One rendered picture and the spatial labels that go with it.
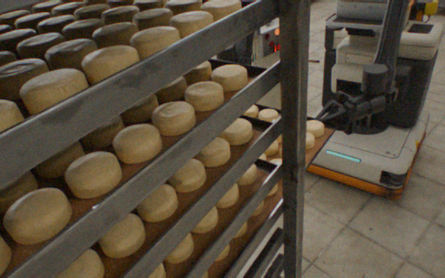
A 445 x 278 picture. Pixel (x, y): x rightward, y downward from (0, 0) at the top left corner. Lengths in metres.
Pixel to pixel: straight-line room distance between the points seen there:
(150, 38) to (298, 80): 0.21
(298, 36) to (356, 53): 1.26
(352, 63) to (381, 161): 0.52
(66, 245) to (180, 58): 0.18
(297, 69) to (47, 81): 0.30
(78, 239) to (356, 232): 1.67
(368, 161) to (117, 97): 1.70
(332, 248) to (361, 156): 0.50
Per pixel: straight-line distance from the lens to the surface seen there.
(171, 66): 0.30
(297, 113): 0.49
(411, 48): 1.91
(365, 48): 1.69
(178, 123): 0.37
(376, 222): 1.94
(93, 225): 0.29
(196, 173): 0.43
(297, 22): 0.44
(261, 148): 0.48
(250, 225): 0.62
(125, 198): 0.30
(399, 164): 1.88
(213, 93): 0.41
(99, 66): 0.31
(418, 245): 1.91
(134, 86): 0.27
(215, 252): 0.47
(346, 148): 1.92
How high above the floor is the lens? 1.43
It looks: 35 degrees down
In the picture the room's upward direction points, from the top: 8 degrees counter-clockwise
